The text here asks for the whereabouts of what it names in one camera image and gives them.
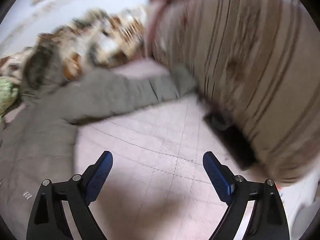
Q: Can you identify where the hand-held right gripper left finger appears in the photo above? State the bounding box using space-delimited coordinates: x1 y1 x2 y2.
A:
26 151 113 240

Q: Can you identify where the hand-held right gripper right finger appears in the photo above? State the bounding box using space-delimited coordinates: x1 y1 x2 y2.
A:
203 151 290 240

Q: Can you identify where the grey quilted hooded jacket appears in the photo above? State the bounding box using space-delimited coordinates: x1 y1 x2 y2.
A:
0 39 198 240

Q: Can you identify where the green patterned pillow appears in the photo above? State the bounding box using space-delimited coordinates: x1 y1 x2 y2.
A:
0 77 20 123

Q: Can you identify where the striped beige cushion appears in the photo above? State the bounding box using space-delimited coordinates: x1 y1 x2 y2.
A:
146 0 315 185

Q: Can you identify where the leaf print fleece blanket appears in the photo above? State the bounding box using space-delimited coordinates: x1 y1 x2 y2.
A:
0 9 148 80

